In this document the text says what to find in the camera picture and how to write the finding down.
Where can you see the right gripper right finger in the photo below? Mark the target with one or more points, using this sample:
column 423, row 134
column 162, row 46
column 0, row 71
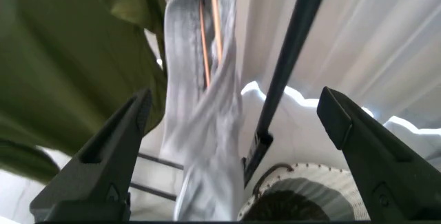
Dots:
column 396, row 182

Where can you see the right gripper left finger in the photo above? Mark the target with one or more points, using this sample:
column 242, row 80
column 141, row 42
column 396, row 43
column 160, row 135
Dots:
column 89, row 189

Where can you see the pale grey garment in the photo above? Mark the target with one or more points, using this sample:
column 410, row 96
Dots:
column 203, row 131

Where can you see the green printed shirt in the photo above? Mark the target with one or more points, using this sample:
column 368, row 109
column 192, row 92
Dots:
column 69, row 62

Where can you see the pink clothes hanger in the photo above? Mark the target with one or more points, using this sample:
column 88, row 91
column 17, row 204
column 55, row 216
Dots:
column 215, row 17

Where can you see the white laundry basket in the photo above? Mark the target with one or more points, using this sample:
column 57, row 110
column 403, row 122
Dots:
column 310, row 196

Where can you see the black clothes rack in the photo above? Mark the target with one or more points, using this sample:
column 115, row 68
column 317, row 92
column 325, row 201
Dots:
column 286, row 62

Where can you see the white curtain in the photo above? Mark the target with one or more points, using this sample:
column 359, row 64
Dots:
column 361, row 38

